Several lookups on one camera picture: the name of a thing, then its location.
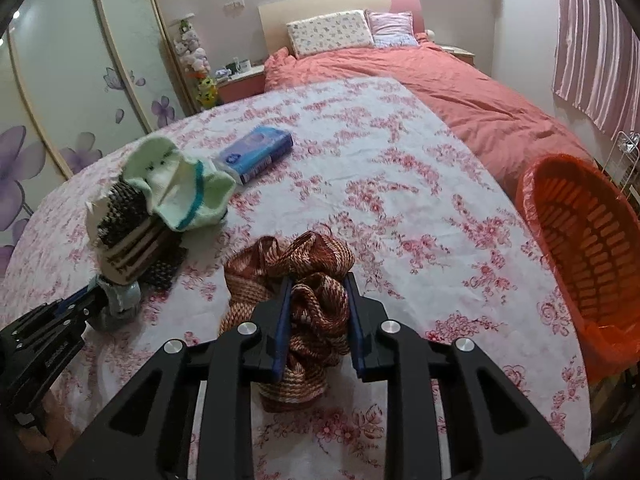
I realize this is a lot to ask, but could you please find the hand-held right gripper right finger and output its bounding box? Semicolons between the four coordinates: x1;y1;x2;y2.
342;271;586;480

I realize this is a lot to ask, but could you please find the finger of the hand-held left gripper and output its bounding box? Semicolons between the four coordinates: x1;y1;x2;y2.
47;280;109;333

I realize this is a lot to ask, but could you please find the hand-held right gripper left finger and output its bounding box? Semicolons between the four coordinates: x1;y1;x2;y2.
52;276;296;480

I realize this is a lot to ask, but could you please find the brown woven sock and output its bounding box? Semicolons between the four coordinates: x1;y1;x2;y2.
220;232;357;414

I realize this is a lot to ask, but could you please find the grey sock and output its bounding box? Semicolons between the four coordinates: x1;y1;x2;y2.
94;276;144;334

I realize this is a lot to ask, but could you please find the orange plastic basket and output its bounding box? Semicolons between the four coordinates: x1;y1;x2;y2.
516;154;640;386

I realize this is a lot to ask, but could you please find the orange laundry basket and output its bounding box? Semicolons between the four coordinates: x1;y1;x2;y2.
515;154;640;387

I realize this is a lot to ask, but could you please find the light green sock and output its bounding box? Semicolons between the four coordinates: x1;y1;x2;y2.
122;137;237;234

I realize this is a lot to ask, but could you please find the pink floral tablecloth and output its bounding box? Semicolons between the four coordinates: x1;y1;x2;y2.
0;77;592;480

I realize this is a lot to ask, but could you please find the blue tissue pack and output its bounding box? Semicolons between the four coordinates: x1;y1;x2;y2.
212;127;295;186

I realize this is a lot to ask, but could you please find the pink nightstand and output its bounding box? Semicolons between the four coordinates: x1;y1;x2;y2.
215;64;266;105

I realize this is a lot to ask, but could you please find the floral sliding wardrobe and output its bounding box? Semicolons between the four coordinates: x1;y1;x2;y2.
0;0;197;281

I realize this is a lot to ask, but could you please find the yellow plush toy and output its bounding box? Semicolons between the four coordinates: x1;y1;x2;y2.
196;77;222;110

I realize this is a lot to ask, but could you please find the bed with pink duvet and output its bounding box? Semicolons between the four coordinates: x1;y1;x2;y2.
263;42;597;197

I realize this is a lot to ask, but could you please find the pink plush toy bouquet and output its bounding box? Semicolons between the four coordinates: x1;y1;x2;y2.
173;12;210;75

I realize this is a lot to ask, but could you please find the wooden nightstand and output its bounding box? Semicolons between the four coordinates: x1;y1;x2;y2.
438;44;476;64

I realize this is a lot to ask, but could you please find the white floral pillow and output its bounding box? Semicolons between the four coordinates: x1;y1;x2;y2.
286;9;375;59

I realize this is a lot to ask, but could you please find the pink striped pillow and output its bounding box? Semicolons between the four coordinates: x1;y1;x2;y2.
365;9;420;49

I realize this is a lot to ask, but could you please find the cream and pink headboard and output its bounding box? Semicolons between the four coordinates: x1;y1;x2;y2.
257;0;426;57

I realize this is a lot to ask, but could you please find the pink striped curtain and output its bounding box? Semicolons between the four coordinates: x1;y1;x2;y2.
552;0;640;139

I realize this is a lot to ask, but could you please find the white wire rack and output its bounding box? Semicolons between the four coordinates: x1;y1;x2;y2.
607;130;640;197

